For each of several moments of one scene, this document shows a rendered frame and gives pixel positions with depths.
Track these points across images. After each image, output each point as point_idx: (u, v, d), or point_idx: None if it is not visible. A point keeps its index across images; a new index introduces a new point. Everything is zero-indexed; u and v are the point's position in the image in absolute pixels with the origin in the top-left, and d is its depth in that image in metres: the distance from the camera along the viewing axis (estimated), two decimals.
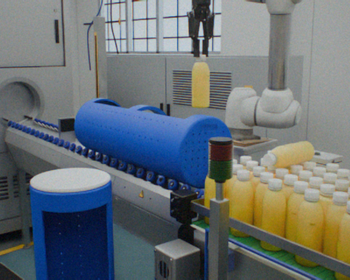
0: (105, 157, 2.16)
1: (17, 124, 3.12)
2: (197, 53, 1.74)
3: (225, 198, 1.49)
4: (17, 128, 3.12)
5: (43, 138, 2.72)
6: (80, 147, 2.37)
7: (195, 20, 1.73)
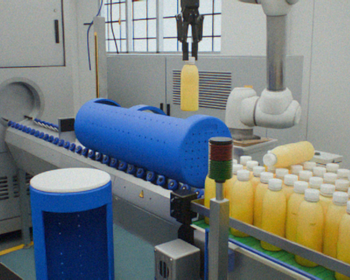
0: (105, 157, 2.16)
1: (17, 124, 3.12)
2: (186, 57, 1.71)
3: (225, 198, 1.49)
4: (17, 128, 3.12)
5: (43, 138, 2.72)
6: (80, 147, 2.37)
7: (183, 23, 1.70)
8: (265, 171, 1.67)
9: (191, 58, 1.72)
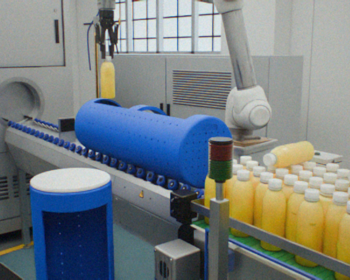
0: (105, 157, 2.16)
1: (17, 124, 3.12)
2: (103, 56, 2.21)
3: (225, 198, 1.49)
4: (17, 128, 3.12)
5: (43, 138, 2.72)
6: (80, 147, 2.37)
7: (101, 30, 2.20)
8: (101, 71, 2.23)
9: None
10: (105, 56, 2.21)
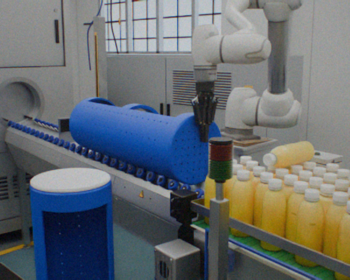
0: (104, 161, 2.14)
1: (17, 124, 3.12)
2: None
3: (225, 198, 1.49)
4: (17, 128, 3.12)
5: (43, 138, 2.72)
6: (80, 146, 2.38)
7: (209, 106, 1.73)
8: None
9: None
10: None
